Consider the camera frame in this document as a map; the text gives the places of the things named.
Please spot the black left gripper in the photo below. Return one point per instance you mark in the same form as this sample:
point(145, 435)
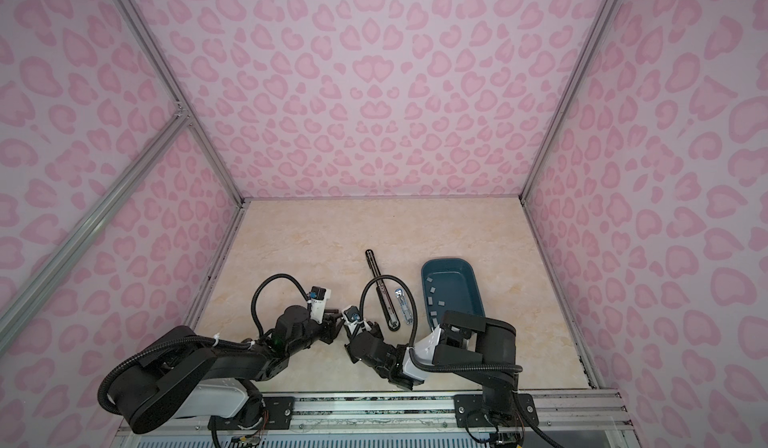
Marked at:
point(330, 325)

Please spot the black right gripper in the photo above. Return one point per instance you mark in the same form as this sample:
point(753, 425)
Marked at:
point(350, 349)

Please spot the black long stapler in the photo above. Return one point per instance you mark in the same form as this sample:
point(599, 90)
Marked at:
point(385, 300)

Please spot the light blue mini stapler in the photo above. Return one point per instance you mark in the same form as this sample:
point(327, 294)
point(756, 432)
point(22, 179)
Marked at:
point(405, 307)

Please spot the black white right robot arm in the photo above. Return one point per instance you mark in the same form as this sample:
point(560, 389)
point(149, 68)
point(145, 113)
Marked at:
point(479, 349)

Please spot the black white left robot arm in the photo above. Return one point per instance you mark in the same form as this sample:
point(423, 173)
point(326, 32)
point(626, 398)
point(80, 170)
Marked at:
point(185, 375)

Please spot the teal plastic tray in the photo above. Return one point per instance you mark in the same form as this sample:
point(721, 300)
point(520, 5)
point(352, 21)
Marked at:
point(450, 284)

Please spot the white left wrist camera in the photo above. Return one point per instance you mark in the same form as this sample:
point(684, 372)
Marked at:
point(316, 303)

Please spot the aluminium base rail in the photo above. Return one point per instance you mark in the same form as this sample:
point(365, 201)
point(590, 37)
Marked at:
point(573, 418)

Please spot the aluminium diagonal frame bar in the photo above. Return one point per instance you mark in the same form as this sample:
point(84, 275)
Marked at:
point(39, 287)

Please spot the aluminium corner frame post left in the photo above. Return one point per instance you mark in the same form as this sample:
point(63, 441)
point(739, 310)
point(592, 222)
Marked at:
point(131, 14)

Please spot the aluminium corner frame post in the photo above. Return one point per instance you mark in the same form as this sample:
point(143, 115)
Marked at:
point(131, 14)
point(605, 15)

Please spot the aluminium corner frame post right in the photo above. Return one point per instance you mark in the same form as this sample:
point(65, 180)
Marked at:
point(605, 15)

